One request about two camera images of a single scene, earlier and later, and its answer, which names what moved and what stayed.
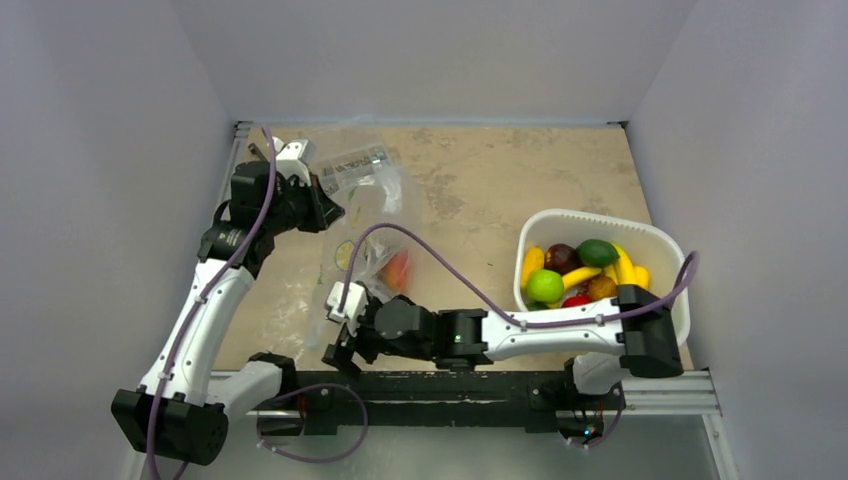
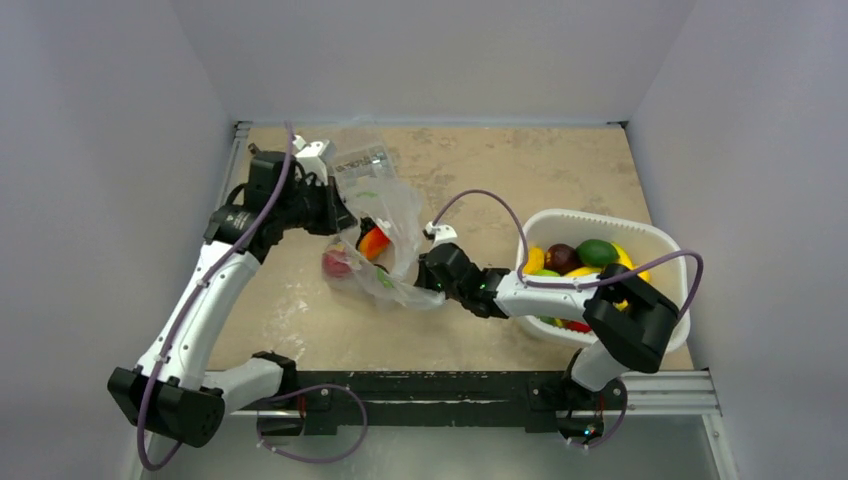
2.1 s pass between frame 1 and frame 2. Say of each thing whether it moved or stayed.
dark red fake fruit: stayed
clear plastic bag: moved
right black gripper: moved
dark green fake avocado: stayed
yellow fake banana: stayed
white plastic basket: stayed
